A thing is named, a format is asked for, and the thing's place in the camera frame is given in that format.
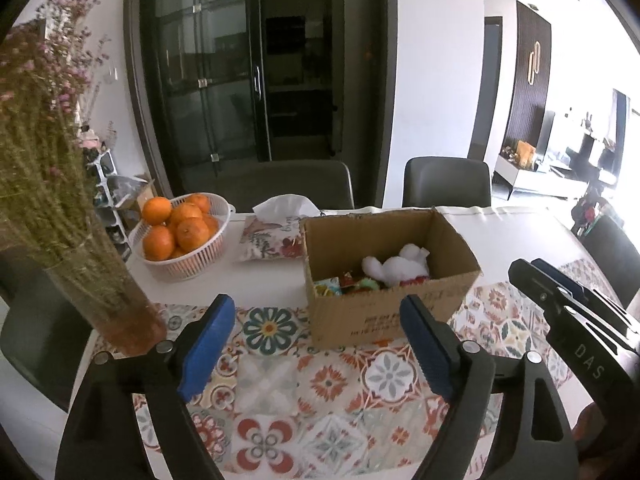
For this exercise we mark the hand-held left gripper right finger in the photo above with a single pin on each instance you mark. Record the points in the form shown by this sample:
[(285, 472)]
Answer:
[(427, 355)]

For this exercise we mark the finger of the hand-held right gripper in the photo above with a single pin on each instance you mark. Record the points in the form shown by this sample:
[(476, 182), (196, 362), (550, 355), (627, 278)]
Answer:
[(530, 282), (565, 282)]

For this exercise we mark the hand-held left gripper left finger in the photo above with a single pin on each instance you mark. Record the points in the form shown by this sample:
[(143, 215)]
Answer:
[(205, 350)]

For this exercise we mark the brown cardboard box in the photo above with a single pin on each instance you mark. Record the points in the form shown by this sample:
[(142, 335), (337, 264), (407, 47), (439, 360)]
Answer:
[(360, 320)]

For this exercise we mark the green fluffy toy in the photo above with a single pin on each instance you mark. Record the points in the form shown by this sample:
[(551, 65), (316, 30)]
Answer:
[(372, 285)]

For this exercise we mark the white plush toy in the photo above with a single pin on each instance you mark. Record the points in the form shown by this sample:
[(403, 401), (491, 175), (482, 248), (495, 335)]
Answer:
[(395, 267)]

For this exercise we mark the red fluffy toy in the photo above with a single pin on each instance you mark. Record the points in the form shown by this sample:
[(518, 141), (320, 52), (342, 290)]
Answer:
[(352, 281)]

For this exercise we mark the person's right hand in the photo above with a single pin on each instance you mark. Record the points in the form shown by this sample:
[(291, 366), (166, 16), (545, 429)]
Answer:
[(595, 430)]

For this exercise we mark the grey dining chair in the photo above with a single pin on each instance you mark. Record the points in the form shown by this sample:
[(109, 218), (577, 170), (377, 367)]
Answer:
[(300, 185), (40, 340), (445, 180), (615, 250)]

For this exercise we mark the red ride-on toy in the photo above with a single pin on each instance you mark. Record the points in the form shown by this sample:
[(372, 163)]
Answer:
[(590, 212)]

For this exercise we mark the patterned tablecloth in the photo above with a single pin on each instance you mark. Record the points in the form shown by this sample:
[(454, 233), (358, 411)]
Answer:
[(280, 375)]

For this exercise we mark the glass vase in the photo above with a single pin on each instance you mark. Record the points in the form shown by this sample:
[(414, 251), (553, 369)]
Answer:
[(125, 320)]

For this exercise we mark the white plastic basket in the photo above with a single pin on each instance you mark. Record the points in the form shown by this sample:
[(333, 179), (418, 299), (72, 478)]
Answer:
[(200, 260)]

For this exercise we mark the white television cabinet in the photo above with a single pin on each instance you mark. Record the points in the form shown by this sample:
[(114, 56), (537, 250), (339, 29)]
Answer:
[(530, 180)]

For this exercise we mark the pile of oranges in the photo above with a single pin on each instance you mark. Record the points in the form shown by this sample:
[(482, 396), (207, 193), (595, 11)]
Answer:
[(192, 234)]

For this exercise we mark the floral tissue cover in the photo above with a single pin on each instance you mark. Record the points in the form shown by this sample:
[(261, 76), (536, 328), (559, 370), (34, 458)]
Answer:
[(267, 242)]

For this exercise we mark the orange ornament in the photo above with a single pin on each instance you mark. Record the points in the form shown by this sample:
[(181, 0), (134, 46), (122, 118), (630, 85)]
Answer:
[(525, 152)]

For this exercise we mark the small cardboard box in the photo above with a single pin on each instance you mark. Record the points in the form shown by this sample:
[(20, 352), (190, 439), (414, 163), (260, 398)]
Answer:
[(137, 200)]

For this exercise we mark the white tissue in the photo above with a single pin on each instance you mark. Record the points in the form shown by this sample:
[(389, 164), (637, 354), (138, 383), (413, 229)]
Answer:
[(287, 205)]

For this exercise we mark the white shoe rack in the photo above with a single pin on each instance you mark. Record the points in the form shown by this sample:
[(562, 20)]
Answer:
[(107, 195)]

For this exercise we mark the dried flower bouquet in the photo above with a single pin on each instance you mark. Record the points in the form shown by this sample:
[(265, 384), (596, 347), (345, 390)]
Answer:
[(40, 160)]

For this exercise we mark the dark glass cabinet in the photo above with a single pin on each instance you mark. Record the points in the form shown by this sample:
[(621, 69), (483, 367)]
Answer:
[(225, 85)]

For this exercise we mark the dark wooden wall panel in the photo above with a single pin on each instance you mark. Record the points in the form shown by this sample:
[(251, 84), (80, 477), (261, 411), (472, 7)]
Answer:
[(522, 110)]

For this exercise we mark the gold wall ornament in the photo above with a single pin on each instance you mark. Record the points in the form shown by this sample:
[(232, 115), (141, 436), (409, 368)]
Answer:
[(535, 60)]

